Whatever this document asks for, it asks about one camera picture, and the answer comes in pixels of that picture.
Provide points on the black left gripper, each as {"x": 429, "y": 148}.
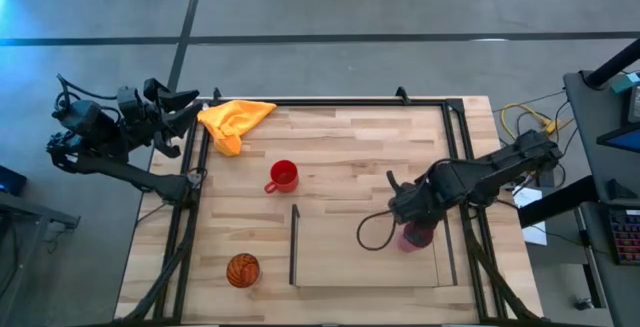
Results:
{"x": 142, "y": 112}

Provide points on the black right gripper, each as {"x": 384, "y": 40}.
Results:
{"x": 417, "y": 202}

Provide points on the maroon plastic cup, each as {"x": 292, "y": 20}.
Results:
{"x": 406, "y": 245}

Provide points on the red ceramic mug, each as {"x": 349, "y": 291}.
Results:
{"x": 284, "y": 177}

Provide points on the orange faceted glass cup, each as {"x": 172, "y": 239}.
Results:
{"x": 243, "y": 270}

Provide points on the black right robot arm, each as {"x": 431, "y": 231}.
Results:
{"x": 500, "y": 167}

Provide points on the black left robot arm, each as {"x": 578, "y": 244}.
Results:
{"x": 150, "y": 182}

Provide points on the yellow cloth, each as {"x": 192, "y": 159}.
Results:
{"x": 231, "y": 119}

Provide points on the white paper sheet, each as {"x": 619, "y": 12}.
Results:
{"x": 530, "y": 202}

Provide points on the black crossbeam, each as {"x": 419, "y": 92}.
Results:
{"x": 555, "y": 202}

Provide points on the grey side desk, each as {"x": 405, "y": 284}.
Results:
{"x": 585, "y": 117}

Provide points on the colourful keyboard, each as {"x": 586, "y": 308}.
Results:
{"x": 627, "y": 237}

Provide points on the blue screen tablet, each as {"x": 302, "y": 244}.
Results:
{"x": 625, "y": 141}

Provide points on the teal box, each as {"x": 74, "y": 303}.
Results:
{"x": 625, "y": 83}

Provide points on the black pole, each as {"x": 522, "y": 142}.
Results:
{"x": 615, "y": 64}

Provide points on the black metal table frame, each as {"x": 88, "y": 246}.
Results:
{"x": 452, "y": 132}

